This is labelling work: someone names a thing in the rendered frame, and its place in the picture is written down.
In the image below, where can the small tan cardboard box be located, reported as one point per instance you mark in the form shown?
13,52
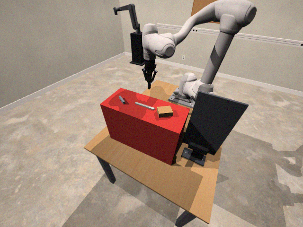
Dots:
164,111

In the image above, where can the red tool chest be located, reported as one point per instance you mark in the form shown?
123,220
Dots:
137,124

